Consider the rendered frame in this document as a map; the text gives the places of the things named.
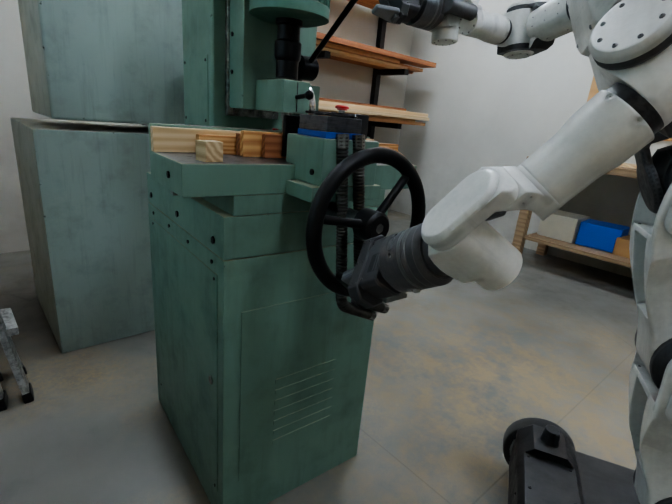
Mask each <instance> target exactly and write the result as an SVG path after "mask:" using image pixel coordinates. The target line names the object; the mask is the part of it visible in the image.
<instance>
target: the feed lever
mask: <svg viewBox="0 0 672 504"><path fill-rule="evenodd" d="M357 1H358V0H350V1H349V3H348V4H347V6H346V7H345V8H344V10H343V11H342V13H341V14H340V15H339V17H338V18H337V20H336V21H335V23H334V24H333V25H332V27H331V28H330V30H329V31H328V33H327V34H326V35H325V37H324V38H323V40H322V41H321V43H320V44H319V45H318V47H317V48H316V50H315V51H314V53H313V54H312V55H311V57H308V56H303V55H301V60H300V62H299V65H298V79H301V80H308V81H313V80H315V79H316V77H317V75H318V72H319V64H318V61H317V59H316V58H317V56H318V55H319V54H320V52H321V51H322V50H323V48H324V47H325V45H326V44H327V43H328V41H329V40H330V38H331V37H332V36H333V34H334V33H335V31H336V30H337V29H338V27H339V26H340V25H341V23H342V22H343V20H344V19H345V18H346V16H347V15H348V13H349V12H350V11H351V9H352V8H353V6H354V5H355V4H356V2H357Z"/></svg>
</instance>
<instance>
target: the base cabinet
mask: <svg viewBox="0 0 672 504"><path fill-rule="evenodd" d="M148 209H149V228H150V246H151V265H152V284H153V302H154V321H155V340H156V358H157V377H158V396H159V400H160V403H161V405H162V407H163V409H164V411H165V413H166V415H167V417H168V419H169V421H170V423H171V425H172V427H173V429H174V431H175V433H176V435H177V437H178V439H179V441H180V443H181V445H182V447H183V449H184V451H185V453H186V455H187V457H188V459H189V461H190V463H191V465H192V467H193V469H194V471H195V473H196V475H197V477H198V479H199V481H200V483H201V485H202V487H203V489H204V491H205V493H206V495H207V497H208V499H209V501H210V503H211V504H267V503H269V502H270V501H272V500H274V499H276V498H278V497H280V496H282V495H283V494H285V493H287V492H289V491H291V490H293V489H295V488H296V487H298V486H300V485H302V484H304V483H306V482H308V481H310V480H311V479H313V478H315V477H317V476H319V475H321V474H323V473H324V472H326V471H328V470H330V469H332V468H334V467H336V466H337V465H339V464H341V463H343V462H345V461H347V460H349V459H350V458H352V457H354V456H356V455H357V448H358V440H359V432H360V424H361V416H362V409H363V401H364V393H365V385H366V378H367V370H368V362H369V354H370V347H371V339H372V331H373V323H374V320H367V319H364V318H361V317H358V316H354V315H351V314H348V313H344V312H342V311H341V310H340V309H339V308H338V306H337V304H336V293H334V292H332V291H331V290H329V289H328V288H326V287H325V286H324V285H323V284H322V283H321V282H320V281H319V279H318V278H317V277H316V275H315V273H314V272H313V270H312V268H311V265H310V262H309V259H308V255H307V250H306V249H304V250H297V251H289V252H282V253H275V254H268V255H260V256H253V257H246V258H239V259H231V260H223V259H221V258H220V257H219V256H218V255H216V254H215V253H214V252H212V251H211V250H210V249H209V248H207V247H206V246H205V245H204V244H202V243H201V242H200V241H198V240H197V239H196V238H195V237H193V236H192V235H191V234H190V233H188V232H187V231H186V230H184V229H183V228H182V227H181V226H179V225H178V224H177V223H176V222H174V221H173V220H172V219H170V218H169V217H168V216H167V215H165V214H164V213H163V212H161V211H160V210H159V209H158V208H156V207H155V206H154V205H153V204H151V203H150V202H148Z"/></svg>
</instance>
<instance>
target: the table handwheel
mask: <svg viewBox="0 0 672 504"><path fill-rule="evenodd" d="M374 163H382V164H387V165H390V166H392V167H394V168H395V169H396V170H398V171H399V172H400V173H401V175H402V176H401V177H400V178H399V180H398V181H397V183H396V184H395V186H394V187H393V189H392V190H391V191H390V193H389V194H388V195H387V197H386V198H385V199H384V201H383V202H382V203H381V205H380V206H379V207H378V208H377V210H373V209H370V208H363V209H361V210H360V211H357V210H354V209H351V208H348V207H347V208H348V210H347V214H346V217H345V218H343V217H336V214H337V213H336V211H337V210H336V208H337V207H336V205H337V204H336V203H334V202H331V199H332V198H333V196H334V194H335V192H336V191H337V189H338V188H339V187H340V185H341V184H342V183H343V182H344V181H345V180H346V179H347V178H348V177H349V176H350V175H351V174H352V173H353V172H355V171H356V170H358V169H360V168H362V167H364V166H366V165H369V164H374ZM406 183H407V185H408V187H409V191H410V195H411V203H412V214H411V222H410V227H409V228H411V227H413V226H416V225H419V224H421V223H423V221H424V219H425V209H426V204H425V193H424V188H423V184H422V181H421V179H420V176H419V174H418V172H417V170H416V169H415V167H414V166H413V165H412V163H411V162H410V161H409V160H408V159H407V158H406V157H405V156H403V155H402V154H400V153H398V152H396V151H394V150H391V149H388V148H382V147H374V148H368V149H363V150H360V151H358V152H355V153H353V154H351V155H350V156H348V157H346V158H345V159H344V160H342V161H341V162H340V163H339V164H337V165H336V166H335V167H334V168H333V169H332V171H331V172H330V173H329V174H328V175H327V176H326V178H325V179H324V181H323V182H322V184H321V185H320V187H319V189H318V190H317V192H316V194H315V197H314V199H313V201H312V204H311V207H310V210H309V214H308V219H307V225H306V250H307V255H308V259H309V262H310V265H311V268H312V270H313V272H314V273H315V275H316V277H317V278H318V279H319V281H320V282H321V283H322V284H323V285H324V286H325V287H326V288H328V289H329V290H331V291H332V292H334V293H336V294H339V295H342V296H346V297H350V295H349V292H348V289H347V288H346V287H344V286H343V285H342V284H341V283H340V282H339V281H337V280H336V275H334V274H333V272H332V271H331V270H330V268H329V267H328V265H327V263H326V260H325V257H324V254H323V249H322V228H323V224H326V225H336V226H344V227H350V228H353V232H354V234H355V235H356V236H357V237H359V238H361V239H363V240H368V239H370V238H373V237H376V236H379V235H383V236H384V237H385V236H386V235H387V233H388V231H389V219H388V217H387V215H386V214H385V213H386V212H387V210H388V209H389V207H390V206H391V204H392V203H393V201H394V200H395V198H396V197H397V195H398V194H399V193H400V191H401V190H402V189H403V187H404V186H405V185H406Z"/></svg>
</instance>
